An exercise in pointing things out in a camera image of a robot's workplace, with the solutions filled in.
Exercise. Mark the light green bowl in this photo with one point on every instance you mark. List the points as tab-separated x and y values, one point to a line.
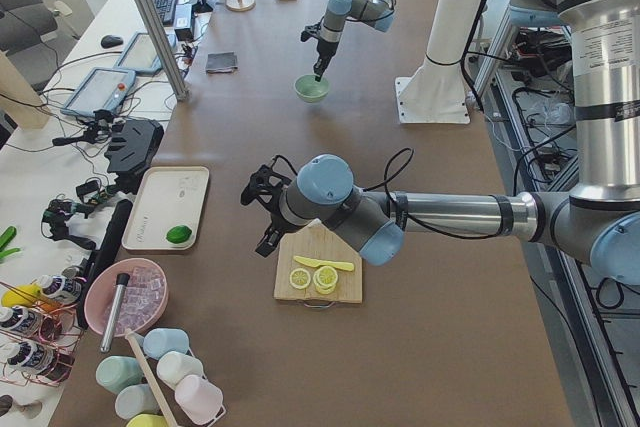
310	89

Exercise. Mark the pink bowl with ice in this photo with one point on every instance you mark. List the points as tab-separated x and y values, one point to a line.
145	299

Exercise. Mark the bamboo cutting board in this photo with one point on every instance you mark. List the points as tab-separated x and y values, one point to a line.
316	241

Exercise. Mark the lemon slice single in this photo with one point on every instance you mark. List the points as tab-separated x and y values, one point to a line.
300	278

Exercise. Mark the lemon slice stack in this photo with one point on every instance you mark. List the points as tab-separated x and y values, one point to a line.
325	280

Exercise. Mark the yellow plastic knife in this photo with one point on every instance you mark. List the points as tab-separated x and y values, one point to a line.
317	263

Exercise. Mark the green lime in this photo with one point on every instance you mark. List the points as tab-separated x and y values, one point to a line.
178	234

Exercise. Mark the grey folded cloth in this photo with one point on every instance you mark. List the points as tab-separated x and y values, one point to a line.
225	62

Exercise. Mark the beige rabbit tray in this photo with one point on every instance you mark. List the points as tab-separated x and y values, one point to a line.
168	196

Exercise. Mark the metal cylinder muddler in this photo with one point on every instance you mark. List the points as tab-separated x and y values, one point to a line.
122	281

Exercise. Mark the light blue cup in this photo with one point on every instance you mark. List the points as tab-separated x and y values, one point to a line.
160	341

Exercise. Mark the black bar tool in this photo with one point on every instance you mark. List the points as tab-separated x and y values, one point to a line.
103	257

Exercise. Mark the white cup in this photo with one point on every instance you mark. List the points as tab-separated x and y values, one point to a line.
174	366

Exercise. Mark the wooden stick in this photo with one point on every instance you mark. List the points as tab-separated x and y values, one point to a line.
151	380

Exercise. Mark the pink cup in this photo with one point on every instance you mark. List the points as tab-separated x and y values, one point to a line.
200	400

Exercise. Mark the far teach pendant tablet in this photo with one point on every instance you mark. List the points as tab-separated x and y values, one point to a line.
140	56

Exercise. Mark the teach pendant tablet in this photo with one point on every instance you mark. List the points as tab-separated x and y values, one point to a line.
101	89
140	56

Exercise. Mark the mint green cup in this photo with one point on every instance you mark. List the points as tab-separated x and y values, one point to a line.
115	373

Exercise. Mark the pale teal cup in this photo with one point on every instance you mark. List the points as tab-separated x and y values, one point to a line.
134	400

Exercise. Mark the black computer mouse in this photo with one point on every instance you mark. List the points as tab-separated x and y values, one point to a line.
110	41

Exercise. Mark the near teach pendant tablet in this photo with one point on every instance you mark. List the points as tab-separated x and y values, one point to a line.
101	89

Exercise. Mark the yellow cup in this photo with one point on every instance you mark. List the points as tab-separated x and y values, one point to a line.
147	420

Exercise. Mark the grey office chair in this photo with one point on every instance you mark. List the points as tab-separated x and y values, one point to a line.
24	24

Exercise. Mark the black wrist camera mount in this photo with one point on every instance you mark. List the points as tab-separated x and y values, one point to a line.
266	184

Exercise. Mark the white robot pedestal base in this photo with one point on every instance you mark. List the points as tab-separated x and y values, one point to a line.
436	92

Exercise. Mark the black bracket plate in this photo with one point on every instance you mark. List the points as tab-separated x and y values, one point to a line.
132	146

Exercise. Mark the aluminium frame post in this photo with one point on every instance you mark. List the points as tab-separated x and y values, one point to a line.
156	31

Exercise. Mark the copper wire bottle rack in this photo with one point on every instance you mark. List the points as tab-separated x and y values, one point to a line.
39	337

